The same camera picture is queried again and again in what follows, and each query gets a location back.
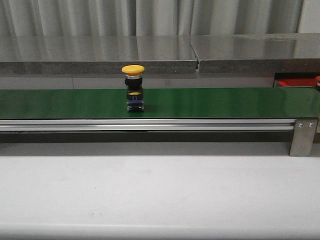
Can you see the red plastic tray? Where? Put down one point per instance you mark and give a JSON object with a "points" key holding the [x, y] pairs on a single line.
{"points": [[296, 82]]}

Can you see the steel conveyor support bracket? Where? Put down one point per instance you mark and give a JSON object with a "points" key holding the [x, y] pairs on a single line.
{"points": [[303, 137]]}

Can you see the white pleated curtain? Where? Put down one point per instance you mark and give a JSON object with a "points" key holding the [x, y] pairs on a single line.
{"points": [[148, 17]]}

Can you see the grey stone counter slab left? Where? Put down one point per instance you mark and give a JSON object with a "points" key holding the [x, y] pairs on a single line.
{"points": [[84, 55]]}

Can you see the green conveyor belt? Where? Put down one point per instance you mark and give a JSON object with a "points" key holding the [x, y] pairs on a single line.
{"points": [[161, 103]]}

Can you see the aluminium conveyor frame rail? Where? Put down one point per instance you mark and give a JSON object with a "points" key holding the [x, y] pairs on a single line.
{"points": [[143, 124]]}

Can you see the grey stone counter slab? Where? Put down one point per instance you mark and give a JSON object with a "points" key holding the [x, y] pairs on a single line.
{"points": [[257, 53], [84, 55]]}

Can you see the grey stone counter slab right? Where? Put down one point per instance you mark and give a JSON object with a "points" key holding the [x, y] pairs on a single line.
{"points": [[257, 53]]}

